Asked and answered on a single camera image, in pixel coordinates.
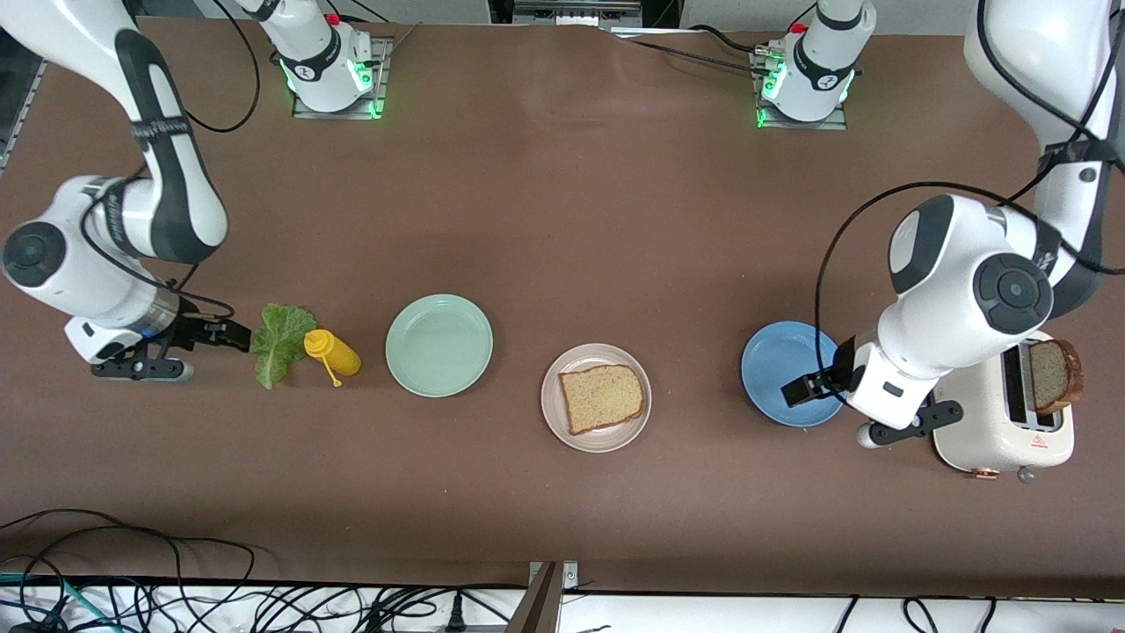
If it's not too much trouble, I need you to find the black cable tangle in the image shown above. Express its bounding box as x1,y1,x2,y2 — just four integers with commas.
132,580,528,633

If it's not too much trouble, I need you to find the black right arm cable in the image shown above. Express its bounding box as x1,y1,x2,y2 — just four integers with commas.
79,0,263,319

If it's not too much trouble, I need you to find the black base cable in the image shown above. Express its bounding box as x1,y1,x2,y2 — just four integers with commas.
606,25,779,80

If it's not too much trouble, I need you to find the green lettuce leaf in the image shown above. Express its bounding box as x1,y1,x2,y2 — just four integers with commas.
249,303,318,390

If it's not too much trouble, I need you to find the beige plate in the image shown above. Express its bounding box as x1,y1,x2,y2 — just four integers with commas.
541,343,653,454

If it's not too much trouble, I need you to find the long looping black cable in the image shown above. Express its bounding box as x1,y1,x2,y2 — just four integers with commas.
0,508,258,633

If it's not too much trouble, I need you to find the mint green plate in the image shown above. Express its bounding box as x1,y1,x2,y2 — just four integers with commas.
385,294,495,398

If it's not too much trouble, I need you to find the metal post bracket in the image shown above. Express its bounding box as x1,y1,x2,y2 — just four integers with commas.
505,560,581,633

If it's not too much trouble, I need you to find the brown bread slice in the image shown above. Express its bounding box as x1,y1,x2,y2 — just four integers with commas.
558,364,645,436
1028,338,1085,416

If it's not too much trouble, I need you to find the blue plate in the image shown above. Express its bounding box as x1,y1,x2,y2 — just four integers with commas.
741,321,849,428

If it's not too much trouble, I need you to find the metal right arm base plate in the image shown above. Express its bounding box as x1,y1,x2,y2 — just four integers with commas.
292,35,394,120

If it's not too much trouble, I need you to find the metal rack box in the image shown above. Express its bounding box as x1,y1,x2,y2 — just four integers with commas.
512,0,644,27

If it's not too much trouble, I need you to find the teal cable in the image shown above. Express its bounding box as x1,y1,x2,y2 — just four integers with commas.
0,571,106,633

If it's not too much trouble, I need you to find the white two-slot toaster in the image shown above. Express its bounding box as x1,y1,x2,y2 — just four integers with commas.
932,331,1076,483

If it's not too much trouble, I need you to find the yellow squeeze bottle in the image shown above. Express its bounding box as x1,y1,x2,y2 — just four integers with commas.
303,329,362,389

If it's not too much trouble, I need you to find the aluminium frame rail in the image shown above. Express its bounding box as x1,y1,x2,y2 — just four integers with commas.
0,60,47,174

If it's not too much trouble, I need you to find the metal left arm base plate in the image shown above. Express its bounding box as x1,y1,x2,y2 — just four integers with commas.
756,48,849,131

